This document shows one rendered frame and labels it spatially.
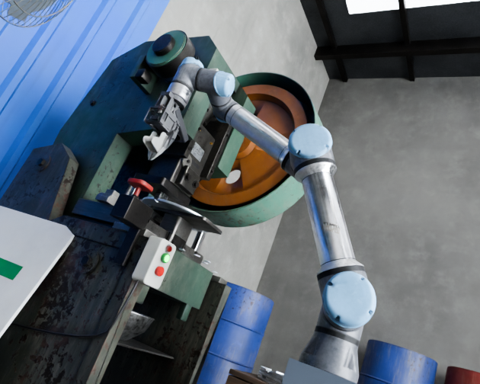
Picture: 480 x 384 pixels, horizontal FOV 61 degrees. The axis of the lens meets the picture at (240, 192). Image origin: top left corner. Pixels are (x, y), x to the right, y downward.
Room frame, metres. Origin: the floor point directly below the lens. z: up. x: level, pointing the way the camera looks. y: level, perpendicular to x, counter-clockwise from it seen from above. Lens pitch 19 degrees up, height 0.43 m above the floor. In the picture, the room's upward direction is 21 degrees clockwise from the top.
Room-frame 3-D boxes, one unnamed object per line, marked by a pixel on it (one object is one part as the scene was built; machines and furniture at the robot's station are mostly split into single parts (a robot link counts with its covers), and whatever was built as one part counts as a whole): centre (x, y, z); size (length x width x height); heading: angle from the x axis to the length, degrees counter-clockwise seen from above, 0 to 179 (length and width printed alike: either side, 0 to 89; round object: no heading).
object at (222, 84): (1.15, 0.20, 1.14); 0.11 x 0.11 x 0.08; 73
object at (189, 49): (1.39, 0.44, 1.31); 0.22 x 0.12 x 0.22; 56
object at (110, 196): (1.44, 0.38, 0.76); 0.17 x 0.06 x 0.10; 146
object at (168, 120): (1.16, 0.30, 0.99); 0.09 x 0.08 x 0.12; 146
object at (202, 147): (1.56, 0.26, 1.04); 0.17 x 0.15 x 0.30; 56
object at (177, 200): (1.58, 0.29, 0.86); 0.20 x 0.16 x 0.05; 146
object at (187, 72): (1.16, 0.29, 1.15); 0.09 x 0.08 x 0.11; 73
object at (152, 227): (1.58, 0.29, 0.68); 0.45 x 0.30 x 0.06; 146
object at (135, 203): (1.20, 0.27, 0.62); 0.10 x 0.06 x 0.20; 146
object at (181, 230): (1.48, 0.14, 0.72); 0.25 x 0.14 x 0.14; 56
